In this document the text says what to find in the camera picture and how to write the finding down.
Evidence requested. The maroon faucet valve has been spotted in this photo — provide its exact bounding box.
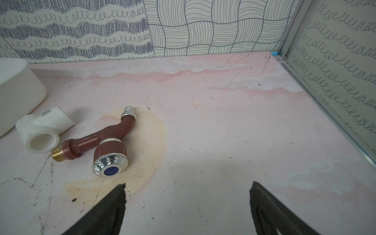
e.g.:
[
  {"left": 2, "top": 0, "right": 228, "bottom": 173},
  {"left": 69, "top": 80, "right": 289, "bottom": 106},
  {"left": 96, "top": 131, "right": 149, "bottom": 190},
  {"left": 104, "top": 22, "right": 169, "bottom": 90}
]
[{"left": 51, "top": 106, "right": 136, "bottom": 178}]

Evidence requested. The white plastic storage box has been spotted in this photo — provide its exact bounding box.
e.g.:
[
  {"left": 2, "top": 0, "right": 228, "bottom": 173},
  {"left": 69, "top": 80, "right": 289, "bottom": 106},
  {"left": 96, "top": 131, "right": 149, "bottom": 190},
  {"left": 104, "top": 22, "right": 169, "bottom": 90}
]
[{"left": 1, "top": 58, "right": 47, "bottom": 136}]

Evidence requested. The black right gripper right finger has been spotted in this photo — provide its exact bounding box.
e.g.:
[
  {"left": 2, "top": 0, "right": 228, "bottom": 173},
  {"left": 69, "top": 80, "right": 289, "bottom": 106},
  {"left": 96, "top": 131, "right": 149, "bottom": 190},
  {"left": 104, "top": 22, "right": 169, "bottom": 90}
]
[{"left": 249, "top": 181, "right": 318, "bottom": 235}]

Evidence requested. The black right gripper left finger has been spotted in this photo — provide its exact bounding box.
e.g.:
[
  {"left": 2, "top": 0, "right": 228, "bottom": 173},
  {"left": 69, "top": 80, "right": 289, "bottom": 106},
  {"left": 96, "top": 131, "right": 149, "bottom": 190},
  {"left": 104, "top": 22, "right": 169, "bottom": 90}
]
[{"left": 64, "top": 184, "right": 126, "bottom": 235}]

